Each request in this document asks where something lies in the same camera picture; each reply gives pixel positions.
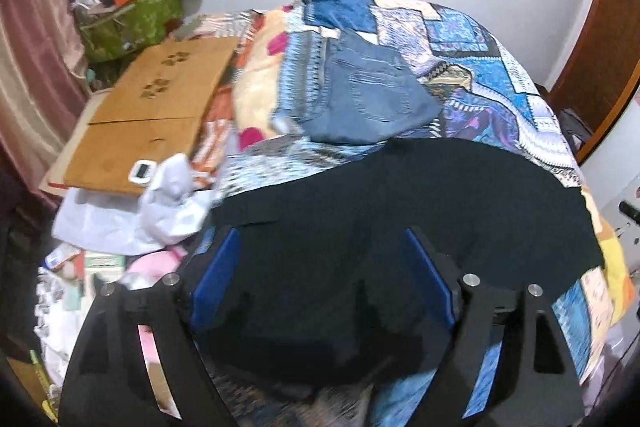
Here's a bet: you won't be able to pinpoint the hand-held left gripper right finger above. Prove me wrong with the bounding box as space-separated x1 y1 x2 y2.
403 227 586 427

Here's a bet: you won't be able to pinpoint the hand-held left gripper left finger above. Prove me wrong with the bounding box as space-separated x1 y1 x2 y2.
58 226 242 427

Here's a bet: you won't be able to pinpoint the black pants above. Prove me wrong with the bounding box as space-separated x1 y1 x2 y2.
179 138 605 395

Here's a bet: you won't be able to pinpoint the white cloth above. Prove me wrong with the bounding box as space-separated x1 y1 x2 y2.
138 153 223 253

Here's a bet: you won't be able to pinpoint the small white device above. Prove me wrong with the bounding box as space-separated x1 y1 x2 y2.
128 160 160 184

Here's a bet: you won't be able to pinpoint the white plastic bag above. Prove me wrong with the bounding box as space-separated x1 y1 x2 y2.
51 187 166 257

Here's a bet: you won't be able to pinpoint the flattened cardboard box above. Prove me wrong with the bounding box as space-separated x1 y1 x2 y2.
39 35 243 198

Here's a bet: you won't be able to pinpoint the folded blue jeans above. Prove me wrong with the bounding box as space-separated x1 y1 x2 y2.
302 30 443 144

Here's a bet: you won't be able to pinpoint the orange floral blanket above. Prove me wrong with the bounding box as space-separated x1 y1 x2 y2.
190 7 301 188

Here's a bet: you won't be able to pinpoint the blue patchwork blanket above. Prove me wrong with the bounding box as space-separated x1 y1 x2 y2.
216 0 608 427

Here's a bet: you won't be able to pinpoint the green patterned bag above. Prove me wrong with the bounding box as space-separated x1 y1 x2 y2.
74 0 185 64

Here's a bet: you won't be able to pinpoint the wooden door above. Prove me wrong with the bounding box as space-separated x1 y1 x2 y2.
548 0 640 166

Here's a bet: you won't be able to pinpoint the pink striped curtain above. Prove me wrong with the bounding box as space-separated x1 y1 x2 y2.
0 0 96 208

